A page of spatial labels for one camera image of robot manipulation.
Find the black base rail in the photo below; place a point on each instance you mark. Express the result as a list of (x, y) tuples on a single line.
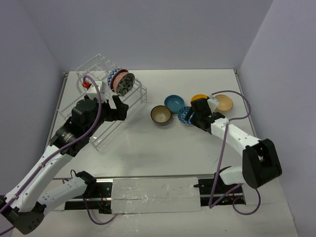
[(100, 200)]

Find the orange red patterned bowl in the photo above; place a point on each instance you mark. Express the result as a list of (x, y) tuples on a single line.
[(112, 75)]

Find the teal blue bowl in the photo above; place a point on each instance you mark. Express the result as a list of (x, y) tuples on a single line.
[(174, 103)]

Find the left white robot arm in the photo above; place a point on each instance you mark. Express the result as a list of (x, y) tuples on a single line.
[(26, 205)]

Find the silver tape sheet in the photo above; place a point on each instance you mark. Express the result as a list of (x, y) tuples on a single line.
[(155, 195)]

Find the black white floral bowl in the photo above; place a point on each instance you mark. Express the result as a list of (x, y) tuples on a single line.
[(123, 82)]

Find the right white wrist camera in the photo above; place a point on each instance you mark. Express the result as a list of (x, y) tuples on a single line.
[(212, 102)]

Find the dark brown cream bowl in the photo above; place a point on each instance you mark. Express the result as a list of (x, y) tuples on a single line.
[(160, 114)]

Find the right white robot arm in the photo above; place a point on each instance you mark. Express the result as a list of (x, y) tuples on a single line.
[(260, 162)]

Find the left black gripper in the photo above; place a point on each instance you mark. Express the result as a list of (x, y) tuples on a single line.
[(114, 111)]

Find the tan beige bowl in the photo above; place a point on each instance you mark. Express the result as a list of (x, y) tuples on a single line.
[(225, 103)]

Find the blue triangle pattern bowl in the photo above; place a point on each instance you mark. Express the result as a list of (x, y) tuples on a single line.
[(181, 115)]

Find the yellow bowl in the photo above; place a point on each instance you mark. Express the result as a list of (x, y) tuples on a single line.
[(199, 96)]

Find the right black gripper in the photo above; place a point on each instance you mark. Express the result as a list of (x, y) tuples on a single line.
[(194, 122)]

